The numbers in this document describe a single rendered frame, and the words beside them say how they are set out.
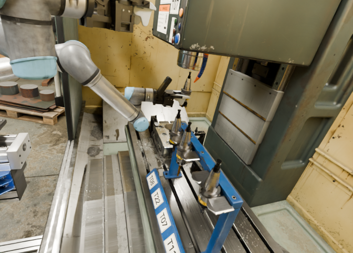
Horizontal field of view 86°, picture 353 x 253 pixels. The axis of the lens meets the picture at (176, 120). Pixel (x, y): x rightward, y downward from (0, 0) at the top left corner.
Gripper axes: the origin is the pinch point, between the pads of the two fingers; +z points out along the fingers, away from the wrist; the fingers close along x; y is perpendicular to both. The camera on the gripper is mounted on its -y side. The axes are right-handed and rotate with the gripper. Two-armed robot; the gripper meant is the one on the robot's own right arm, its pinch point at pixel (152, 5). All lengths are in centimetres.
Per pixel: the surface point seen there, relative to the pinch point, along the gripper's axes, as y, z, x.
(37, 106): 145, 34, -263
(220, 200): 46, 1, 36
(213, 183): 42, 0, 32
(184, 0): -3.5, 12.8, 0.6
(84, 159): 102, 8, -66
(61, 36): 20, 4, -73
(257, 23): -1.6, 35.8, 17.1
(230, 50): 8.7, 28.8, 13.1
